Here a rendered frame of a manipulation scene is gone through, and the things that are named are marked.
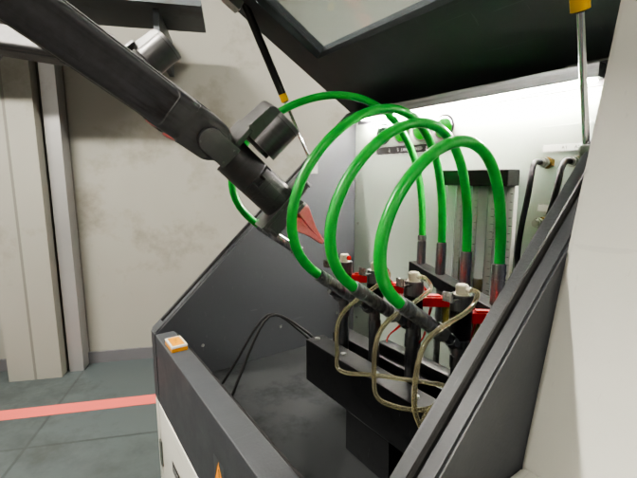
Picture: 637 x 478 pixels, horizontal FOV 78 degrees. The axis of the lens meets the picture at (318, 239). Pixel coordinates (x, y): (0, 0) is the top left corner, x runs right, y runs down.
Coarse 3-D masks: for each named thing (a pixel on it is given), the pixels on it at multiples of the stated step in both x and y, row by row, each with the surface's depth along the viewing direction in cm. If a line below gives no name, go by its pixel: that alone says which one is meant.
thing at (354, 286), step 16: (400, 128) 50; (432, 128) 54; (368, 144) 48; (464, 160) 59; (352, 176) 47; (464, 176) 59; (336, 192) 47; (464, 192) 60; (336, 208) 46; (464, 208) 61; (336, 224) 47; (464, 224) 62; (464, 240) 62; (336, 256) 47; (464, 256) 62; (336, 272) 48; (464, 272) 63; (352, 288) 50; (368, 288) 51; (368, 304) 52; (384, 304) 53
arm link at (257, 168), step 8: (248, 136) 57; (256, 144) 58; (240, 152) 57; (248, 152) 58; (264, 152) 59; (232, 160) 57; (240, 160) 57; (248, 160) 58; (256, 160) 59; (224, 168) 58; (232, 168) 57; (240, 168) 57; (248, 168) 58; (256, 168) 58; (232, 176) 58; (240, 176) 58; (248, 176) 58; (256, 176) 58; (240, 184) 59; (248, 184) 59
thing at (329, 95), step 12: (312, 96) 72; (324, 96) 73; (336, 96) 73; (348, 96) 73; (360, 96) 74; (288, 108) 72; (396, 120) 75; (408, 144) 77; (228, 180) 72; (420, 180) 78; (420, 192) 78; (240, 204) 73; (420, 204) 79; (252, 216) 74; (420, 216) 79; (420, 228) 80; (420, 240) 80
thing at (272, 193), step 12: (264, 168) 61; (264, 180) 59; (276, 180) 60; (252, 192) 59; (264, 192) 59; (276, 192) 60; (288, 192) 61; (264, 204) 60; (276, 204) 60; (264, 216) 64; (276, 216) 60; (264, 228) 60
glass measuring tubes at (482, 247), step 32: (448, 192) 80; (480, 192) 74; (512, 192) 71; (448, 224) 81; (480, 224) 75; (512, 224) 72; (448, 256) 81; (480, 256) 76; (512, 256) 73; (480, 288) 76
